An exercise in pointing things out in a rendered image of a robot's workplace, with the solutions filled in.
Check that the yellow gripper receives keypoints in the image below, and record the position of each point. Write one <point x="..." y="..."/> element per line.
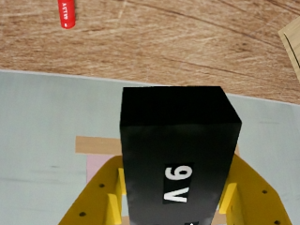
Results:
<point x="247" y="198"/>

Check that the wooden chest of drawers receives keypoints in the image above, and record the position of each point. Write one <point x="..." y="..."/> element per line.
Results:
<point x="288" y="46"/>

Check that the black 9v battery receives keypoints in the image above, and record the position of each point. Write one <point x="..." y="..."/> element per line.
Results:
<point x="177" y="147"/>

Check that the light wood drawer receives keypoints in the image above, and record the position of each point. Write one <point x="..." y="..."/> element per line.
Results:
<point x="293" y="35"/>

